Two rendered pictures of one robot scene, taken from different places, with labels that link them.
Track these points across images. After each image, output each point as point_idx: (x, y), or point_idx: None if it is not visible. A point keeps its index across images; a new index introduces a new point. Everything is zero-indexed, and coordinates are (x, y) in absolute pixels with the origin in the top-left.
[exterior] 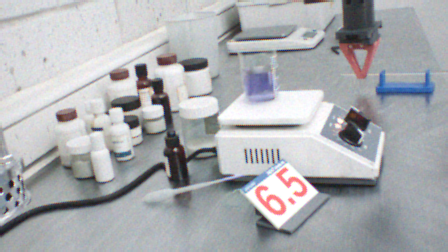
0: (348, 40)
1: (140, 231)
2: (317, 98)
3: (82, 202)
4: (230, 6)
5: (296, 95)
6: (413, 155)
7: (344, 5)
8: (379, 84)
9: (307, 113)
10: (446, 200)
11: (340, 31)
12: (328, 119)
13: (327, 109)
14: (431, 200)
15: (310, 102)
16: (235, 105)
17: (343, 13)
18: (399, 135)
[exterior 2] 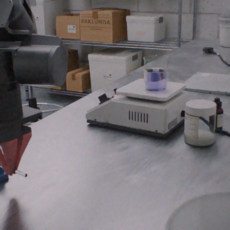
0: (24, 126)
1: (226, 108)
2: (124, 85)
3: None
4: None
5: (133, 89)
6: (78, 117)
7: (20, 87)
8: (1, 172)
9: (138, 79)
10: (94, 101)
11: (35, 111)
12: None
13: (117, 95)
14: (99, 102)
15: (130, 84)
16: (173, 89)
17: (20, 98)
18: (66, 129)
